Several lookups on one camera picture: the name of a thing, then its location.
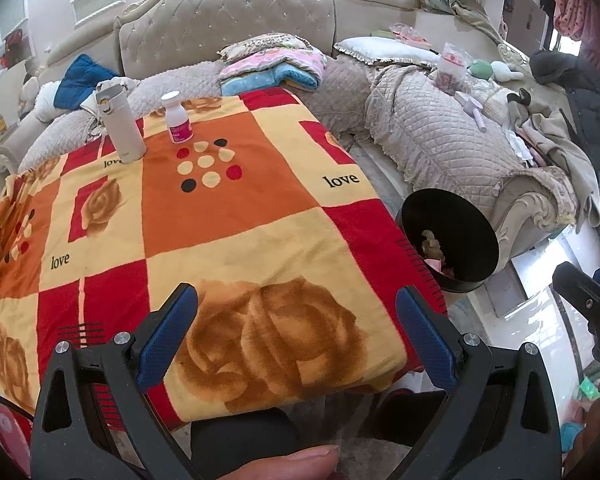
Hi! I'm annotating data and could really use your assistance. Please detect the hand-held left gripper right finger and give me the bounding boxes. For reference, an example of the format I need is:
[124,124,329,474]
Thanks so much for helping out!
[395,286,563,480]

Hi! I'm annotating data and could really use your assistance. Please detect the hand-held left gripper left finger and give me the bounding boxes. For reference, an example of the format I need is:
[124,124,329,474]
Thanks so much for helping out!
[30,284,201,480]

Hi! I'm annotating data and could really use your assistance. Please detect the white tissue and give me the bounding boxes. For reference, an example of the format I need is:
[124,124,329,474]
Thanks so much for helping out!
[421,230,446,261]

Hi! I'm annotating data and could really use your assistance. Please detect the black round bin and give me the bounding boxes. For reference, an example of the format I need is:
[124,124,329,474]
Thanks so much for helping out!
[395,188,501,295]

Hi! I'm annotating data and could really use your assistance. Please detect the person's left hand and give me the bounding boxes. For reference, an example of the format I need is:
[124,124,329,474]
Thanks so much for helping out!
[235,445,341,480]

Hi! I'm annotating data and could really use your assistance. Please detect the printed rose blanket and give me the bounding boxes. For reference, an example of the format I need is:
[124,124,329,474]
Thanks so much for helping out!
[0,87,448,433]

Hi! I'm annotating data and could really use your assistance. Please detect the beige garment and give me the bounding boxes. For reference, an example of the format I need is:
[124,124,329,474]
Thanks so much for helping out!
[507,90,600,233]

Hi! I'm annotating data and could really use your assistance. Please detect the red white object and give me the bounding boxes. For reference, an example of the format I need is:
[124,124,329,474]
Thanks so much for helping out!
[0,400,31,461]

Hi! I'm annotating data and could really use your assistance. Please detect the black jacket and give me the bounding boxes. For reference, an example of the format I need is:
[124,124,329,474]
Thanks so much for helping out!
[530,50,600,171]

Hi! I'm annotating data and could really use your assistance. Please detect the grey thermos bottle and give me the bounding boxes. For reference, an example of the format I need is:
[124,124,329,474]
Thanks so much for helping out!
[94,84,147,164]

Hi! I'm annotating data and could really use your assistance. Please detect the white bottle pink label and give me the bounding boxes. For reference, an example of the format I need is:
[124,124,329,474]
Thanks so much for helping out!
[161,91,193,144]

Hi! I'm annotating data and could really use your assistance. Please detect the grey quilted sofa cover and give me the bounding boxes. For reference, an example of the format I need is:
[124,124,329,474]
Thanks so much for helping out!
[17,55,376,176]
[365,62,581,221]

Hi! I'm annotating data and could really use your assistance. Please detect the lilac hair brush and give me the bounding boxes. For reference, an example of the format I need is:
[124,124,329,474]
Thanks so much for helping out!
[455,91,488,133]

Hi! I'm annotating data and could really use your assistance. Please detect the white plush rabbit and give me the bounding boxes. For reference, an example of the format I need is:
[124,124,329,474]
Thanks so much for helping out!
[490,60,526,82]

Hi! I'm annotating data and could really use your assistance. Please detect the clear bag red contents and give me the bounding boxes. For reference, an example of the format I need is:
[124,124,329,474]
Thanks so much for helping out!
[437,42,468,93]

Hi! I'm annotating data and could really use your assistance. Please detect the white plush toy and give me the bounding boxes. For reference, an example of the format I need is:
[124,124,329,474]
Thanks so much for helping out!
[20,77,61,121]

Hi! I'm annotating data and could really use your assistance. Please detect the blue jacket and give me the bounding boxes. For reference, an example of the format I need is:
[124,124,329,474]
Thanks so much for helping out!
[53,53,121,110]

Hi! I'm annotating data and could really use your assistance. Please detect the blue folded blanket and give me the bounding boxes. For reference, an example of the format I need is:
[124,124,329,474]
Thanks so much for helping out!
[220,67,321,96]

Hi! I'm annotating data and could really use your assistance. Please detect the white ruffled pillow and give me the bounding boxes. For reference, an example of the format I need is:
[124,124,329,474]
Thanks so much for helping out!
[334,36,443,66]

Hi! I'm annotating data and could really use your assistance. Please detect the pink folded blanket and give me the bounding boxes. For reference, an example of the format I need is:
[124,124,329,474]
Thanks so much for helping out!
[220,50,328,81]

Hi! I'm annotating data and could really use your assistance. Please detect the patterned beige cushion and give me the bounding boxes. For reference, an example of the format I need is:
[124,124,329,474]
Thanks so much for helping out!
[217,34,313,61]

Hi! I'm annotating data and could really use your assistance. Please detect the pink plastic packets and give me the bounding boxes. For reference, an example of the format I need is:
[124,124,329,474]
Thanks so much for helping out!
[390,22,431,46]

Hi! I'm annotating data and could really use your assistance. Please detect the beige tufted sofa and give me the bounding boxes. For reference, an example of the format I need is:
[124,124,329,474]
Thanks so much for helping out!
[0,0,600,261]

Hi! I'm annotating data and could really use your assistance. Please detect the red decoration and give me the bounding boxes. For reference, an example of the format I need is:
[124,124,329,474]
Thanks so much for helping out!
[0,30,26,61]

